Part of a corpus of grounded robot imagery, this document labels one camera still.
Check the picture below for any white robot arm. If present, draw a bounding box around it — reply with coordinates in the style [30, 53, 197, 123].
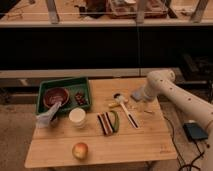
[143, 70, 213, 171]

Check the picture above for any blue sponge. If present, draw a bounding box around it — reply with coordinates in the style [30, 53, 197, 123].
[131, 90, 143, 102]

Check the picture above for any red berries cluster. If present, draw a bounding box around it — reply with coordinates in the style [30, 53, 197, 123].
[75, 92, 87, 105]

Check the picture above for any green plastic tray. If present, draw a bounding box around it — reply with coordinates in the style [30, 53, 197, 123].
[36, 77, 92, 116]

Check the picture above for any dark red bowl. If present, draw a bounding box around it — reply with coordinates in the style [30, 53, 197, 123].
[43, 87, 70, 108]

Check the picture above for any white paper cup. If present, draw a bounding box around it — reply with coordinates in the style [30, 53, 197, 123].
[69, 108, 86, 128]

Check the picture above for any black control box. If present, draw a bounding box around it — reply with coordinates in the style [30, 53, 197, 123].
[183, 122, 208, 141]

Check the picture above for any black power cable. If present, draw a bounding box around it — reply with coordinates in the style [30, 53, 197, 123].
[163, 114, 213, 171]

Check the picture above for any white plastic bag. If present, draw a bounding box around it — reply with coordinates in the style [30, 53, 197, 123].
[36, 102, 61, 128]

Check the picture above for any red yellow apple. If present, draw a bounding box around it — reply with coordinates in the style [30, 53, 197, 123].
[72, 142, 88, 160]

